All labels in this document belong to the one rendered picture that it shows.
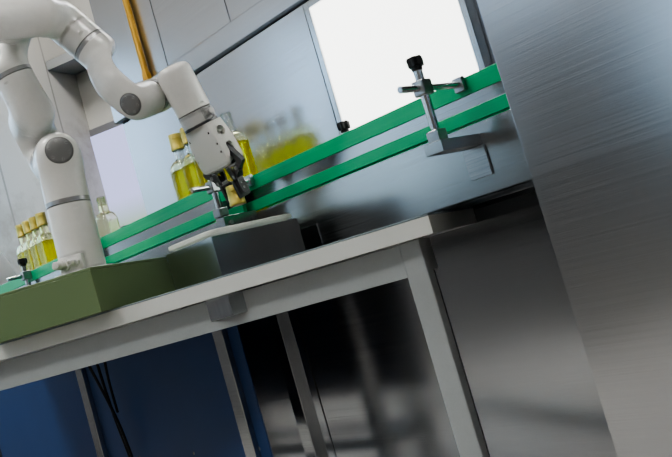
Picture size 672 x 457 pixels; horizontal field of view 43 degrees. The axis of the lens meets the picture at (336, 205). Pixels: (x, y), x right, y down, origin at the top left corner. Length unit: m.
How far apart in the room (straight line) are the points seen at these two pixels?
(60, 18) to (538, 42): 1.01
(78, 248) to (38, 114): 0.30
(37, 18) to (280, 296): 0.74
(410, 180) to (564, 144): 0.46
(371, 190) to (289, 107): 0.49
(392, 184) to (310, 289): 0.26
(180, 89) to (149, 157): 0.92
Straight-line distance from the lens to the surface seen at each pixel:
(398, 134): 1.65
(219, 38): 2.31
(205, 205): 1.98
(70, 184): 1.89
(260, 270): 1.58
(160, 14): 2.57
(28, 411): 3.09
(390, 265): 1.53
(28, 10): 1.86
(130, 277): 1.82
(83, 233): 1.88
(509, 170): 1.48
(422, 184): 1.60
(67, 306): 1.77
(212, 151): 1.78
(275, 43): 2.13
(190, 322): 1.72
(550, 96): 1.23
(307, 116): 2.05
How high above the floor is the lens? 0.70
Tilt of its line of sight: 4 degrees up
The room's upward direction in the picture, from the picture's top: 16 degrees counter-clockwise
